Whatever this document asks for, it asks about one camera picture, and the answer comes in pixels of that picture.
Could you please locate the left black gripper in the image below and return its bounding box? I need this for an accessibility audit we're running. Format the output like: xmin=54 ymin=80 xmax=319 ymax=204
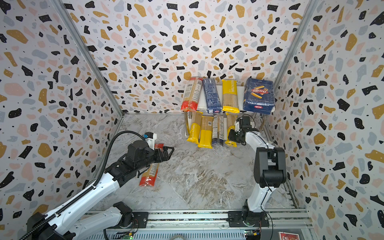
xmin=136 ymin=145 xmax=174 ymax=172

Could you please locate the yellow pasta bag with barcode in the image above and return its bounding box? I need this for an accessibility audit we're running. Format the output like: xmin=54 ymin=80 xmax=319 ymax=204
xmin=225 ymin=113 xmax=237 ymax=148

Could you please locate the yellow Pastatime spaghetti bag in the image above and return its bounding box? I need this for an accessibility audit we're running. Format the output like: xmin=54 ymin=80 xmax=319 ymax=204
xmin=222 ymin=80 xmax=240 ymax=114

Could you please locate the blue spaghetti box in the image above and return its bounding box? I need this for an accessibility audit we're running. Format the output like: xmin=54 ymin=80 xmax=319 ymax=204
xmin=203 ymin=79 xmax=222 ymax=114

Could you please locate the blue Barilla pasta box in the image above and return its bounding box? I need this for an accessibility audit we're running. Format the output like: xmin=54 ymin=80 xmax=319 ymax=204
xmin=243 ymin=78 xmax=275 ymax=115

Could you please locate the red clear spaghetti bag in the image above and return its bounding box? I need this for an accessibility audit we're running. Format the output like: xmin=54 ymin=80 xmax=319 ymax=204
xmin=181 ymin=77 xmax=203 ymax=112

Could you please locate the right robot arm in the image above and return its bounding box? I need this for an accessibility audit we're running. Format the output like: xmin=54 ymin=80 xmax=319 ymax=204
xmin=228 ymin=116 xmax=287 ymax=228

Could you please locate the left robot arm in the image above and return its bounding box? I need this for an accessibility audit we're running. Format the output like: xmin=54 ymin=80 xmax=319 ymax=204
xmin=21 ymin=139 xmax=175 ymax=240

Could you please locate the small red pasta bag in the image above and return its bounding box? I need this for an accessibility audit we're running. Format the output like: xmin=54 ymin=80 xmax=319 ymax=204
xmin=139 ymin=163 xmax=159 ymax=187

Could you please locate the white two-tier metal shelf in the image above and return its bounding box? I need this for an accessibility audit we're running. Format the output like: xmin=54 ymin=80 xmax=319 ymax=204
xmin=180 ymin=83 xmax=276 ymax=143

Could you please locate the red card box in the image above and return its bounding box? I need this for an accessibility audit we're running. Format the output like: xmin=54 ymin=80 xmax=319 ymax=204
xmin=278 ymin=232 xmax=300 ymax=240

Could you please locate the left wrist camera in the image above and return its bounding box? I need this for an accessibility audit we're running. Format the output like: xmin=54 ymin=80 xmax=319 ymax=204
xmin=143 ymin=132 xmax=157 ymax=150

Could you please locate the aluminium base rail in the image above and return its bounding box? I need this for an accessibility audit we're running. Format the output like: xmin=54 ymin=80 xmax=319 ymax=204
xmin=90 ymin=209 xmax=317 ymax=240

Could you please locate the black corrugated cable hose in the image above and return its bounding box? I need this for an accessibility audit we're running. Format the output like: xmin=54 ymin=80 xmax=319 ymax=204
xmin=17 ymin=130 xmax=145 ymax=240

